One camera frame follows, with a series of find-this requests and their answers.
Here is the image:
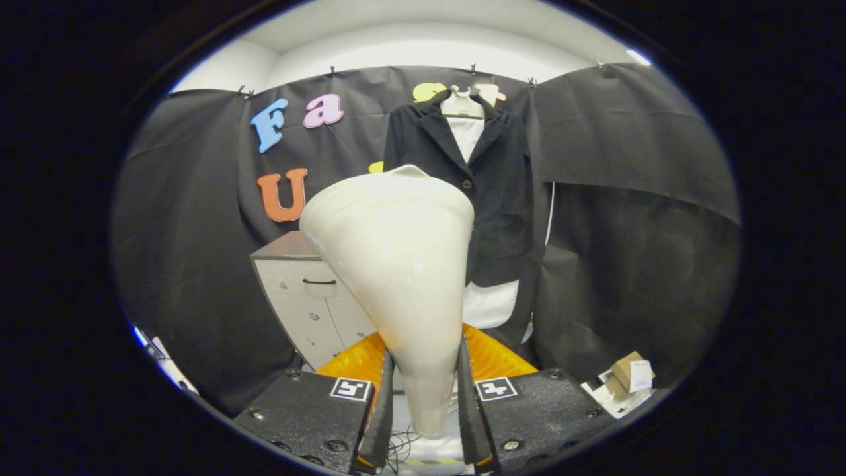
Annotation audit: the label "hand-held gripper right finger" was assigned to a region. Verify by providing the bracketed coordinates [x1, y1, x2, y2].
[456, 324, 622, 474]

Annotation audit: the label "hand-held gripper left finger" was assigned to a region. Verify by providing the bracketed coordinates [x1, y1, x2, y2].
[235, 331, 396, 474]

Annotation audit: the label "white garment steamer head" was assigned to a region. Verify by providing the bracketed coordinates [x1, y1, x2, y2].
[299, 164, 475, 438]

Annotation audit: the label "black blazer jacket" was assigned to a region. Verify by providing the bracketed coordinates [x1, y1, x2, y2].
[383, 89, 535, 288]

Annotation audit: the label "white clothes hanger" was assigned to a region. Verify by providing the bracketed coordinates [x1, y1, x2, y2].
[440, 85, 486, 121]

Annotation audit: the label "white flat carton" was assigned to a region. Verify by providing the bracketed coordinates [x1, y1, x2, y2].
[582, 378, 654, 420]

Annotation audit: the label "grey cabinet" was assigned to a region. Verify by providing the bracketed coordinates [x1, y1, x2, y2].
[250, 231, 377, 371]

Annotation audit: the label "black backdrop cloth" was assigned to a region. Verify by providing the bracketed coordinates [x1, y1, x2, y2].
[112, 63, 741, 417]

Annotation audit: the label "row of black backdrop clips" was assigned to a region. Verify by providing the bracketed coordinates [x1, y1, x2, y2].
[235, 63, 605, 97]

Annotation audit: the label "black floor cables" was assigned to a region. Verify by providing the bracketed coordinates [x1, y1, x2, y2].
[387, 426, 424, 474]

